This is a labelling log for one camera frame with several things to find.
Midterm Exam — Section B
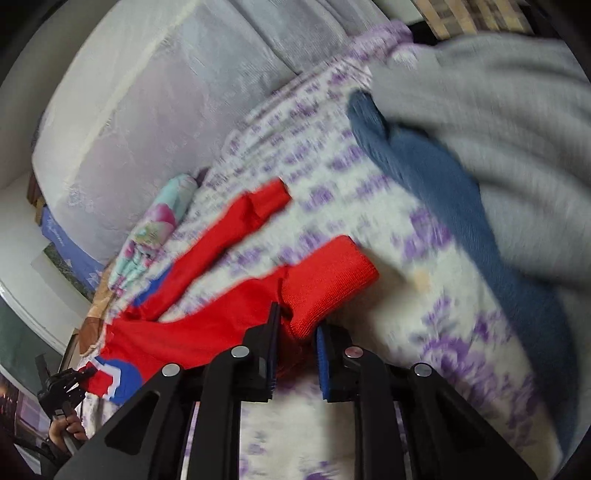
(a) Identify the pastel patterned pillow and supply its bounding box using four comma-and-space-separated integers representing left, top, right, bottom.
78, 173, 200, 357

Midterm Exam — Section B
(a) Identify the white lace cover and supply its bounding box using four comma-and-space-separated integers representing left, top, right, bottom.
31, 0, 393, 266

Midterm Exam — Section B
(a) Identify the grey cloth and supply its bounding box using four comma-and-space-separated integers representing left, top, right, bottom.
369, 34, 591, 462

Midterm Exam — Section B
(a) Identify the blue printed poster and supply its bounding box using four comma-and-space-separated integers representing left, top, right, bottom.
39, 205, 105, 302

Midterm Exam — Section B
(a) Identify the plaid cloth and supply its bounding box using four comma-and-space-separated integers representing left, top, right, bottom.
413, 0, 536, 40

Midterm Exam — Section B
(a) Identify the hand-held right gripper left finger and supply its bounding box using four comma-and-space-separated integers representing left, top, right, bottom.
54, 302, 283, 480

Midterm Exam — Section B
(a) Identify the purple floral bed sheet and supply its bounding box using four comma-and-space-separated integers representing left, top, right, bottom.
83, 21, 557, 480

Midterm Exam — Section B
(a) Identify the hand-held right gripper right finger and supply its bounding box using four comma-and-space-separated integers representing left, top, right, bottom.
316, 323, 540, 480

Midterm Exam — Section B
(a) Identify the blue cloth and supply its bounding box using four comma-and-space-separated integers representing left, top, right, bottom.
346, 90, 579, 446

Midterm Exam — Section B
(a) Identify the person's left hand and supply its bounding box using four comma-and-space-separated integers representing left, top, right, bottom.
48, 408, 88, 455

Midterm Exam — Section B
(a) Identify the red sweater with blue trim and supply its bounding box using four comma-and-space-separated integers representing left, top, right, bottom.
81, 179, 380, 407

